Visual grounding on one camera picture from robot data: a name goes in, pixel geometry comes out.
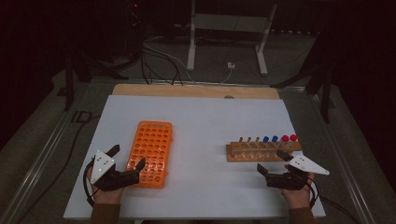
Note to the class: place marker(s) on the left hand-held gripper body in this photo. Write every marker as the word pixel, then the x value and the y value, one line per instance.
pixel 102 166

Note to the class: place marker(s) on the person's right hand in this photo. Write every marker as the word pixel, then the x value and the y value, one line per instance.
pixel 299 198

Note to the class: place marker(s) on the white metal stand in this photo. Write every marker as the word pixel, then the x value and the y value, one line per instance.
pixel 230 23

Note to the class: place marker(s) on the orange plastic test tube rack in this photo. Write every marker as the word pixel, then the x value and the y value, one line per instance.
pixel 152 146

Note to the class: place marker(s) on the blue capped test tube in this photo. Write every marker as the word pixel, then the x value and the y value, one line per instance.
pixel 265 139
pixel 275 139

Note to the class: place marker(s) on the person's left hand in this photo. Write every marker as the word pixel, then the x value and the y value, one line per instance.
pixel 107 196

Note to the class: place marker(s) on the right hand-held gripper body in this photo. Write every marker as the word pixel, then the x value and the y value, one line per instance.
pixel 289 180

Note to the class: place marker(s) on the wooden test tube rack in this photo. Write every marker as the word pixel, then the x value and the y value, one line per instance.
pixel 249 157

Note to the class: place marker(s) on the white plug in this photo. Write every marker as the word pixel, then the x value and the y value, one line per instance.
pixel 231 65

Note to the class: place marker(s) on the metal floor rail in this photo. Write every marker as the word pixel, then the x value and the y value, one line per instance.
pixel 353 183
pixel 32 171

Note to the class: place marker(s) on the black tripod stand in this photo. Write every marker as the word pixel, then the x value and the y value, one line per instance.
pixel 325 90
pixel 70 81

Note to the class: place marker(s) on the red capped test tube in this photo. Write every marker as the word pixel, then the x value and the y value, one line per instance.
pixel 293 137
pixel 285 138

